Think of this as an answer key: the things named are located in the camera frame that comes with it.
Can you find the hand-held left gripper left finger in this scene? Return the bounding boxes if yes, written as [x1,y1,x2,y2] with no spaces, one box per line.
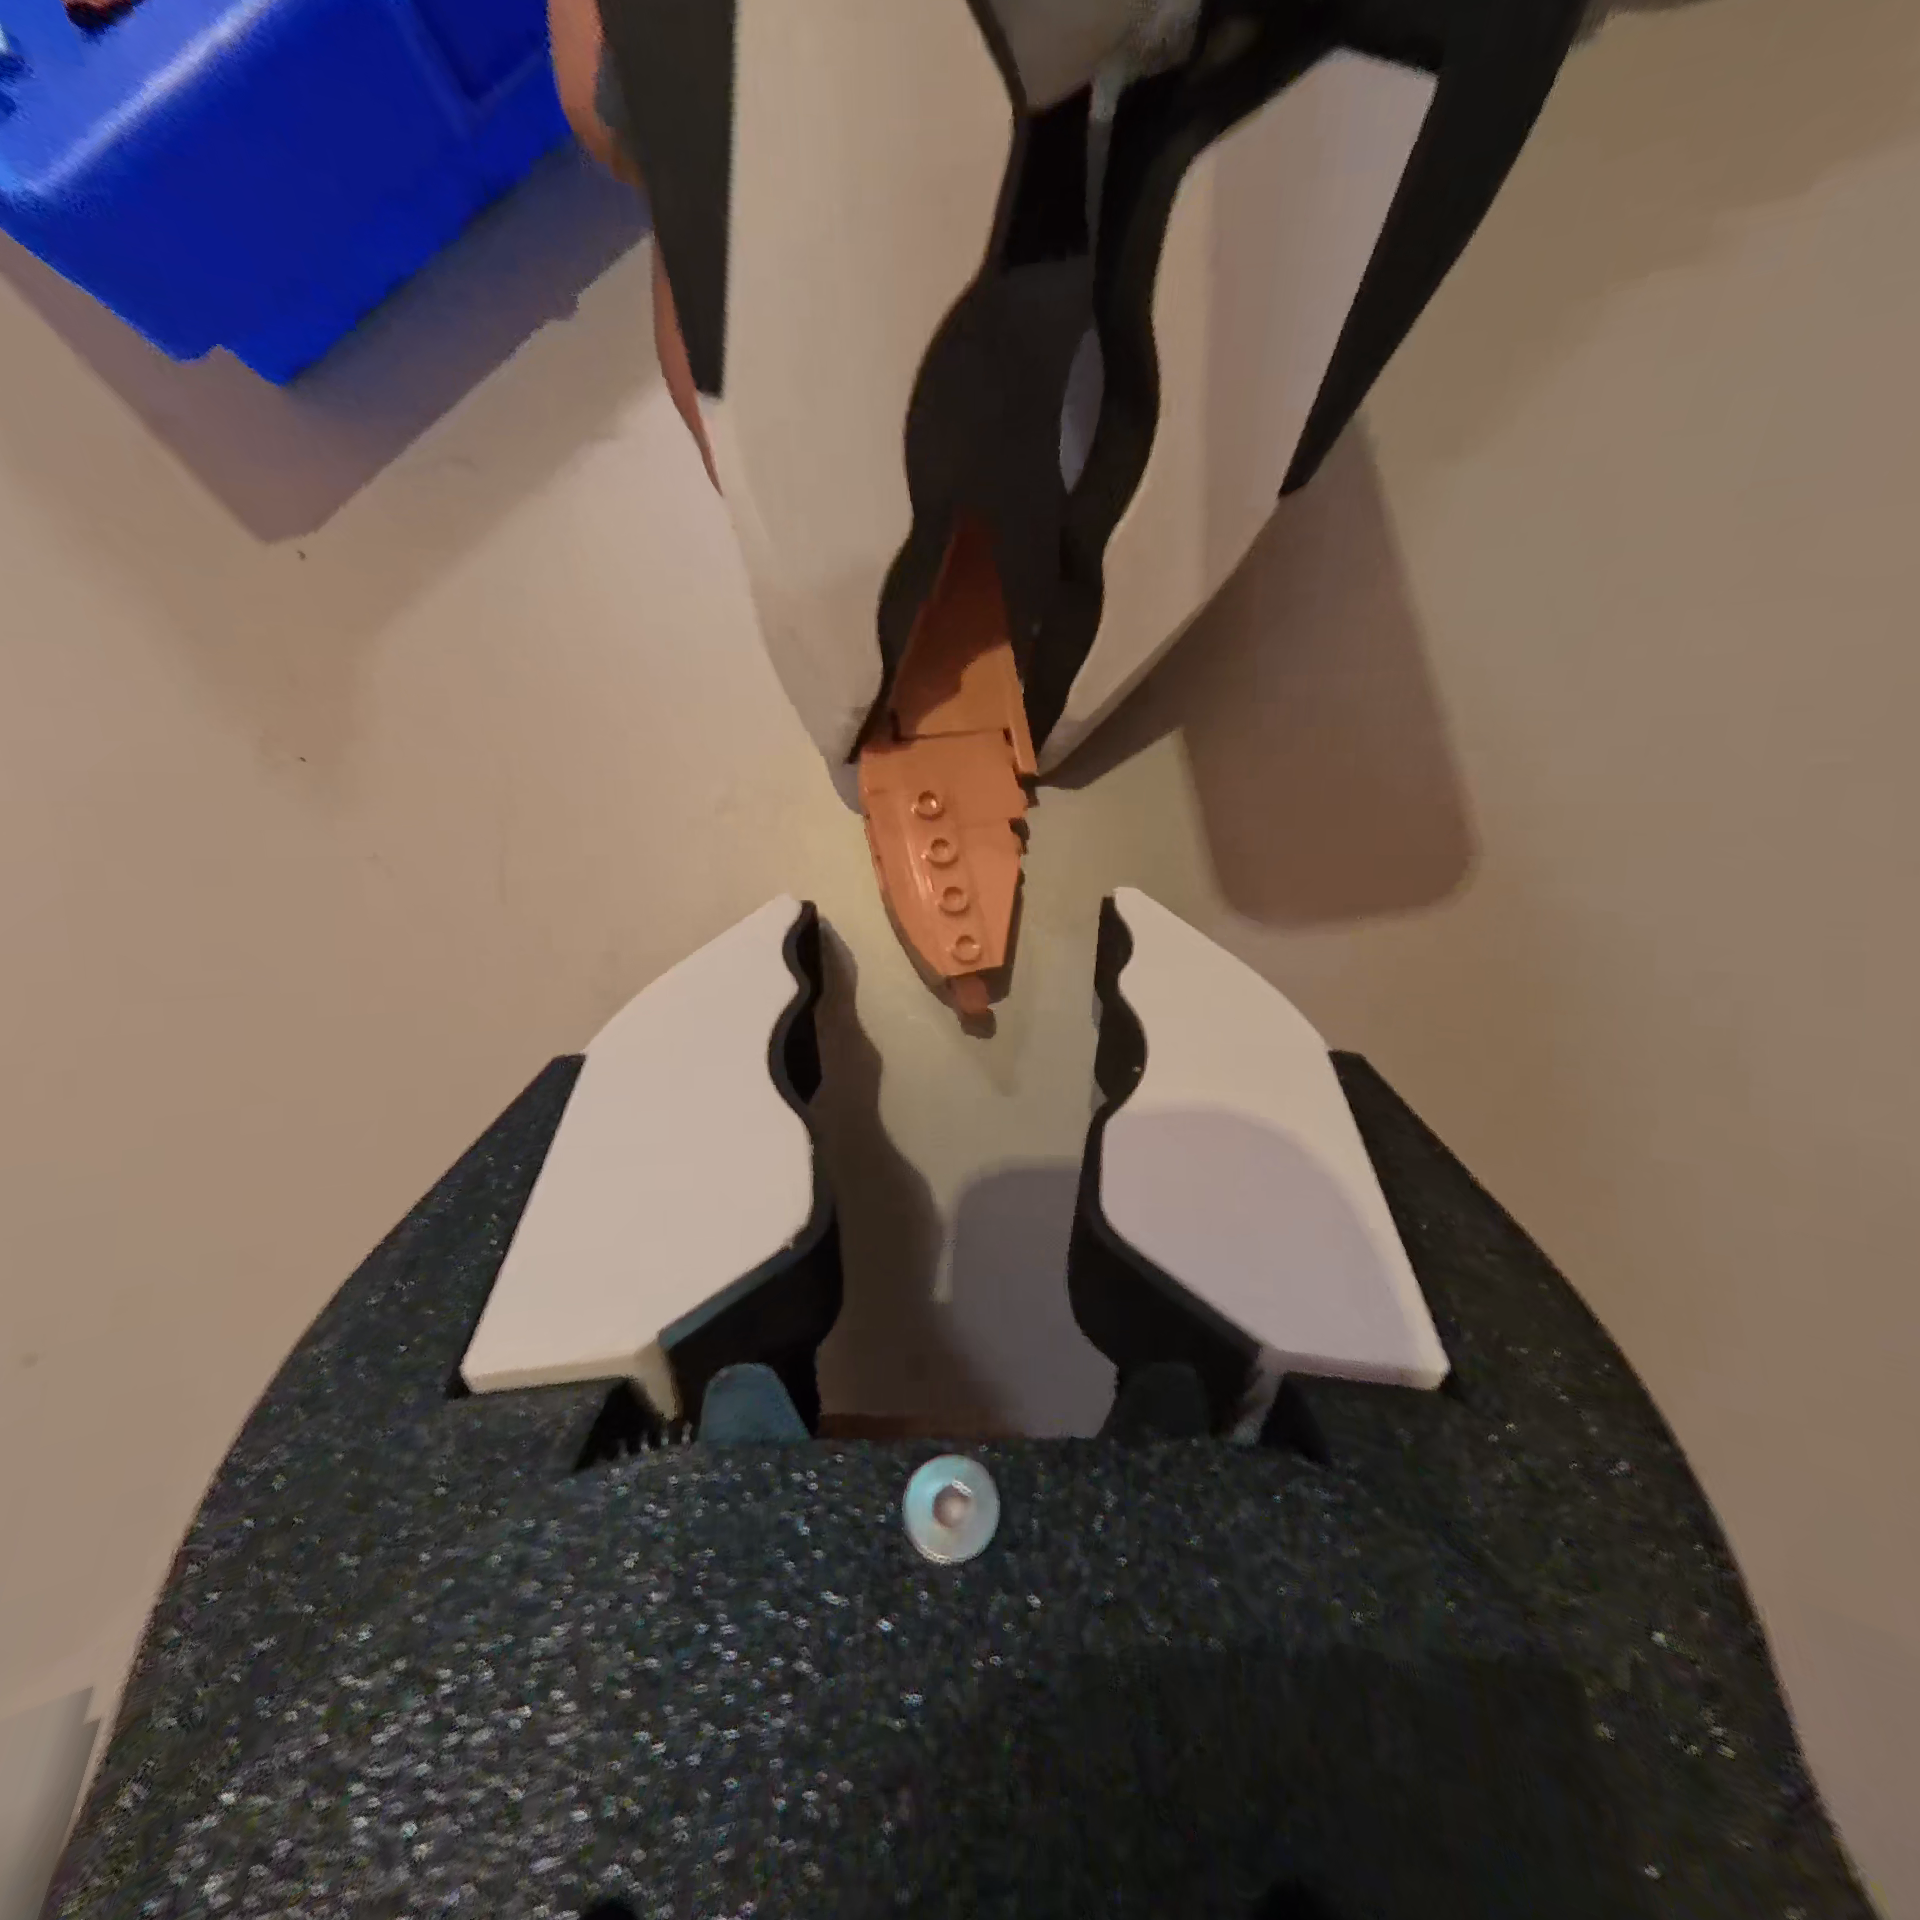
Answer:
[458,894,848,1418]

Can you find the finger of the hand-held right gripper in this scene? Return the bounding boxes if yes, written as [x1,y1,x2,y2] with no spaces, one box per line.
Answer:
[1034,57,1429,773]
[726,0,1087,754]

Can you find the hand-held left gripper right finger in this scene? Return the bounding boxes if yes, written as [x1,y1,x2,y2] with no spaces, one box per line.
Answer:
[1075,884,1453,1429]

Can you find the orange brick ship hull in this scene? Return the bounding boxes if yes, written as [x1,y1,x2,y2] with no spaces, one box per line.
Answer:
[859,724,1039,1037]

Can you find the blue plastic bin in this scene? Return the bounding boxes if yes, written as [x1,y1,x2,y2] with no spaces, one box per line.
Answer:
[0,0,578,385]

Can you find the person's right hand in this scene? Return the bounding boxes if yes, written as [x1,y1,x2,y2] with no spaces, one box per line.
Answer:
[544,0,734,498]

